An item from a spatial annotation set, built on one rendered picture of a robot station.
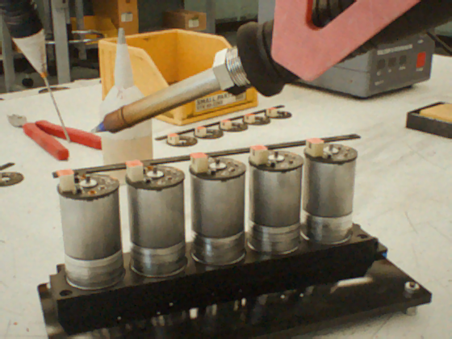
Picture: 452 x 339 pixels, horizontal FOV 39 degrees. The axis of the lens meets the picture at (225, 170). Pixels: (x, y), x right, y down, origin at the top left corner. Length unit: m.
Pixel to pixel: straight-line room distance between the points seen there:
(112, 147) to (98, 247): 0.17
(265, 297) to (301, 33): 0.13
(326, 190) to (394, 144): 0.23
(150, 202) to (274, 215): 0.06
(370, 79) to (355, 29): 0.45
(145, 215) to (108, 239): 0.02
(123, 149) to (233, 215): 0.16
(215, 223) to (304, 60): 0.11
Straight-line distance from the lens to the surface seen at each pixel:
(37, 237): 0.37
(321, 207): 0.30
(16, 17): 0.22
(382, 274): 0.31
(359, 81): 0.63
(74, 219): 0.26
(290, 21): 0.19
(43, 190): 0.44
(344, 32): 0.18
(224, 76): 0.21
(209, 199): 0.27
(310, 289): 0.29
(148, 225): 0.27
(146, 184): 0.26
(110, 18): 4.93
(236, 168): 0.28
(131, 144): 0.42
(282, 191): 0.29
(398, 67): 0.67
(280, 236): 0.29
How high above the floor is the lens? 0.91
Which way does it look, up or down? 21 degrees down
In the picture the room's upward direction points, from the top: straight up
